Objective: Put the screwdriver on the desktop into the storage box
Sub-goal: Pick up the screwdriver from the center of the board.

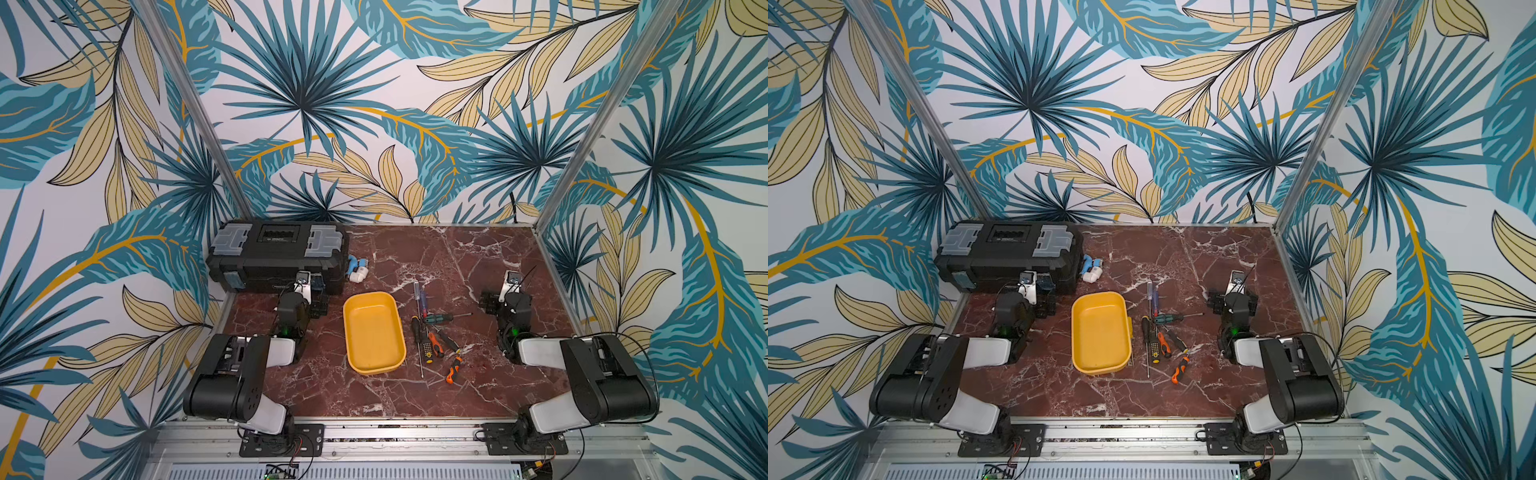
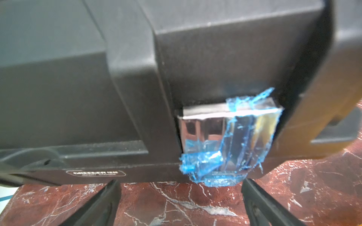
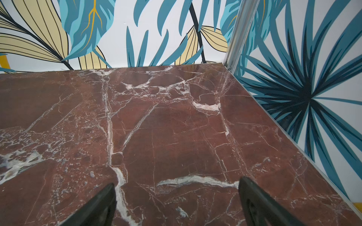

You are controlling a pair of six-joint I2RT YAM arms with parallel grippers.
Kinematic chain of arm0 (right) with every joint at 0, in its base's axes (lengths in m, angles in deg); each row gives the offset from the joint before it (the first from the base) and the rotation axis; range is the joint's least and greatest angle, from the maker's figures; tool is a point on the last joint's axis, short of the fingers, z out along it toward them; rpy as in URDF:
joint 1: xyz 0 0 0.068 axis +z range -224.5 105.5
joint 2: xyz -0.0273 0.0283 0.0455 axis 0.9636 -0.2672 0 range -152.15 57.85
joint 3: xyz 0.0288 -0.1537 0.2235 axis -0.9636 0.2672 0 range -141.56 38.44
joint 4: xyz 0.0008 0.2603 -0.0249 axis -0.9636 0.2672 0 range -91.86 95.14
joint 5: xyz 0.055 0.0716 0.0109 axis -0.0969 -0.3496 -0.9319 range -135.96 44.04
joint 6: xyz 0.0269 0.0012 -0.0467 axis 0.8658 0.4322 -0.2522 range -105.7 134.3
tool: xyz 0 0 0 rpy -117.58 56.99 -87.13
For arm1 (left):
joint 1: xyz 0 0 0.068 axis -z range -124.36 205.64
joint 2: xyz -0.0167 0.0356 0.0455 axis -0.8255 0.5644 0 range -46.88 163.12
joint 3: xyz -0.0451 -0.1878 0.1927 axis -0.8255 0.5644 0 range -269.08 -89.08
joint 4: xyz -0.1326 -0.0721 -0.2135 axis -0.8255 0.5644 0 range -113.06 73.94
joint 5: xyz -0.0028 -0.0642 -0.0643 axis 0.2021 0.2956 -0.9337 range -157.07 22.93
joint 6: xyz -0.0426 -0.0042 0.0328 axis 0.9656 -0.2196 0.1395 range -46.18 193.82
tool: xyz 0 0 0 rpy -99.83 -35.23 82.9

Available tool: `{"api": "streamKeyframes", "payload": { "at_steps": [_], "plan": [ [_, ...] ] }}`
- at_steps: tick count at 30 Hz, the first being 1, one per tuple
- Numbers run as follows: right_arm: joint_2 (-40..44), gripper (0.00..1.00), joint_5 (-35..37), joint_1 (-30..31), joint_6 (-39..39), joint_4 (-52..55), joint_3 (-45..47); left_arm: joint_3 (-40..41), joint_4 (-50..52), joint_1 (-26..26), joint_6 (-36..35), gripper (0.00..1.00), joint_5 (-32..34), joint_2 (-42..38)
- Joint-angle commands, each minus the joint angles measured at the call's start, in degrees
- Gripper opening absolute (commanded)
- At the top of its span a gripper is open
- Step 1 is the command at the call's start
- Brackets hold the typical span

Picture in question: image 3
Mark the aluminium right corner post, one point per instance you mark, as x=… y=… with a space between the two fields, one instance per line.
x=244 y=19

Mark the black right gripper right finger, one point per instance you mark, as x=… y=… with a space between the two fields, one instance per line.
x=260 y=209

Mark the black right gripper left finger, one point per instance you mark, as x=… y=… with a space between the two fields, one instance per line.
x=98 y=211

